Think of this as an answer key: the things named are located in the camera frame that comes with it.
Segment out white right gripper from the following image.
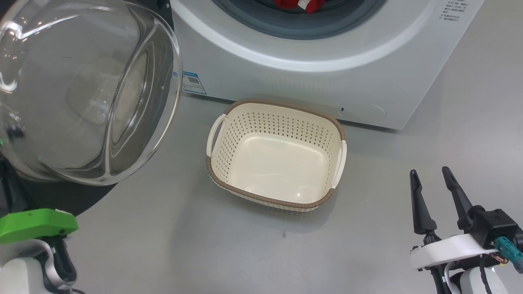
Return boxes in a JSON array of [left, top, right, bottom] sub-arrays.
[[410, 166, 497, 271]]

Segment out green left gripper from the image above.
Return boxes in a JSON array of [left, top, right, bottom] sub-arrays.
[[0, 208, 79, 245]]

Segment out black-rimmed glass washer door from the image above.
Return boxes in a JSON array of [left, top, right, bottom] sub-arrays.
[[0, 0, 183, 219]]

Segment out red shorts with white stripe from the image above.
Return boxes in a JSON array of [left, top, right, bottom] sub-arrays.
[[273, 0, 327, 14]]

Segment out cream perforated laundry basket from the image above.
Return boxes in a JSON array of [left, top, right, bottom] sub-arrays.
[[206, 99, 348, 213]]

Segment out white front-load washing machine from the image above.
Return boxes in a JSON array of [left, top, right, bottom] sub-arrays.
[[170, 0, 485, 130]]

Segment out printed instruction label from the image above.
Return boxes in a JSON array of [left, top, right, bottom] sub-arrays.
[[440, 0, 470, 21]]

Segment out blue energy label sticker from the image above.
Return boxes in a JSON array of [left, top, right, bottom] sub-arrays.
[[181, 71, 207, 96]]

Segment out teal right camera cable plug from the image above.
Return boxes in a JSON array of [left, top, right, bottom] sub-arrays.
[[492, 236, 523, 274]]

